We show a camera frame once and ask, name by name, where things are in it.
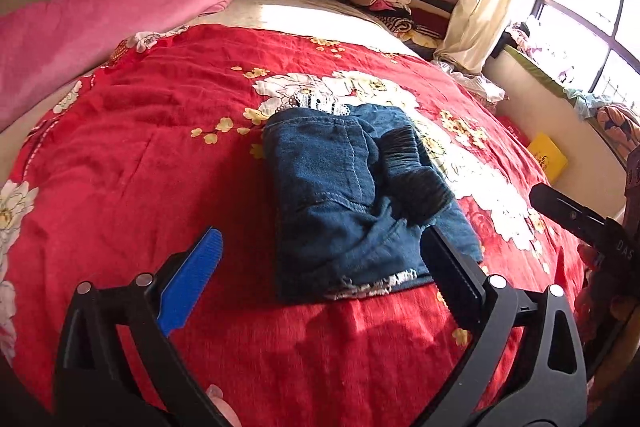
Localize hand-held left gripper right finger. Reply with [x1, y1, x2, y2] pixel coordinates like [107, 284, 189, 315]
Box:
[419, 224, 589, 427]

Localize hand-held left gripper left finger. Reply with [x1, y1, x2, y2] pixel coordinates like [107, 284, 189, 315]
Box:
[52, 227, 237, 427]

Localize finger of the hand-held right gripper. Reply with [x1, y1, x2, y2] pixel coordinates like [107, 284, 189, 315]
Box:
[528, 183, 610, 244]

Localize blue denim pants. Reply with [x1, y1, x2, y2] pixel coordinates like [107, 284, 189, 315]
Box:
[261, 102, 485, 306]

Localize person's right forearm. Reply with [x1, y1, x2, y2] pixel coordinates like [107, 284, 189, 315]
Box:
[574, 279, 640, 410]

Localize person's right hand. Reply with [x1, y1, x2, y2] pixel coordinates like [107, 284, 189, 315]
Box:
[576, 242, 602, 270]

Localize yellow box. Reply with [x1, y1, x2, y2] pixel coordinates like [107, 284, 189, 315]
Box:
[527, 132, 570, 184]

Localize orange patterned cloth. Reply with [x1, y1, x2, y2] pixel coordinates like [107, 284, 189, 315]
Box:
[594, 103, 640, 170]

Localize light blue cloth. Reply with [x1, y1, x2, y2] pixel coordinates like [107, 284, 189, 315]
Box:
[564, 88, 602, 118]

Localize red floral blanket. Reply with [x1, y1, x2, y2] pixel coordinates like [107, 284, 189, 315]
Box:
[0, 24, 587, 420]

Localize white crumpled cloth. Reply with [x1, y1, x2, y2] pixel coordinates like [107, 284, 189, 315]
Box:
[434, 59, 507, 106]

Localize pile of folded clothes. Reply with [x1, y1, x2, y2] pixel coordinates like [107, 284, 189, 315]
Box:
[346, 0, 469, 54]

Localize pink quilt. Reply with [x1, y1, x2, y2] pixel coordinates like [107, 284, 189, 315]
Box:
[0, 0, 237, 134]

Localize cream bed sheet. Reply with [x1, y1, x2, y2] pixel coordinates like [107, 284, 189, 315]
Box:
[189, 0, 422, 58]

